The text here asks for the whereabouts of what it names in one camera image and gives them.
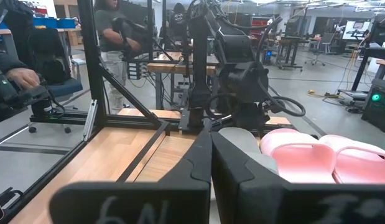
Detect black box with green light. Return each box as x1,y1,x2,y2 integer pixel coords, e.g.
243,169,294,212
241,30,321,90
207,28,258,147
361,77,385,133

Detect wooden background table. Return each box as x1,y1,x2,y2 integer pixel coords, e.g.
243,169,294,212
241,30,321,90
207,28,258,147
147,51,220,110

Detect white screen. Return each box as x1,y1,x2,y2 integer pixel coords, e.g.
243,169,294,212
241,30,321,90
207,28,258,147
341,20,372,41

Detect black aluminium table frame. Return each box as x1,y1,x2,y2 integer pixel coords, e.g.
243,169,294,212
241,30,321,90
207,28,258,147
0,0,297,224

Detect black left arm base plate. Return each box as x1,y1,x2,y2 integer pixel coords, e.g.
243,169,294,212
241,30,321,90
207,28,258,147
179,108,218,133

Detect black and blue office chair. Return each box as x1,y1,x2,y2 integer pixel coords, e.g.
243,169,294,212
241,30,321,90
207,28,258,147
27,27,87,134

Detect blue storage bins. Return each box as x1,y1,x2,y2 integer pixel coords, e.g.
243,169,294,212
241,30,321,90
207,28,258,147
32,17,77,29

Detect silver frame bracket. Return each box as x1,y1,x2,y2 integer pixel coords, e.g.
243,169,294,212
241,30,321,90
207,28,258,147
83,99,98,141

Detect pink rubber slide sandal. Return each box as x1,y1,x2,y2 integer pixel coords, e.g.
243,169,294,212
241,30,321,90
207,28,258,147
318,134,385,185
259,128,337,184

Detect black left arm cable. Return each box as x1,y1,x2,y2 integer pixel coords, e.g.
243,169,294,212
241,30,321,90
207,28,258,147
206,92,237,121
256,15,307,118

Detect yellow floor cable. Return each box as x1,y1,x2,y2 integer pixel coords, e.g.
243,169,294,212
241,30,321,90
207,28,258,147
307,89,339,99

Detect person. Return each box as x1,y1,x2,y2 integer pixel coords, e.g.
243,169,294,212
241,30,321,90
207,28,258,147
94,0,143,114
0,0,36,74
169,2,190,41

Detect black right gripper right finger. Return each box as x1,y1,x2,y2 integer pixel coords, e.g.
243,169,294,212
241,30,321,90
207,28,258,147
210,132,385,224

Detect person's hand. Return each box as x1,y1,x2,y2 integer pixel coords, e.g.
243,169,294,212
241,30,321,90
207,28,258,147
5,67,40,91

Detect grey rubber slide sandal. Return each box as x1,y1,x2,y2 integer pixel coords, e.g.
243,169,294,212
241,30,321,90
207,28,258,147
217,126,279,175

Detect grey background chair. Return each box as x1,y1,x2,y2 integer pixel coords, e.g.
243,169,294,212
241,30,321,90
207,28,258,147
305,32,335,67

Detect black teleoperation handle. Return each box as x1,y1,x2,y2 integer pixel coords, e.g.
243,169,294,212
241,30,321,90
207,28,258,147
0,71,59,123

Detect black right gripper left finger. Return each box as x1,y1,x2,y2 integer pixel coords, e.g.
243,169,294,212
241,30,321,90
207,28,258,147
49,129,213,224

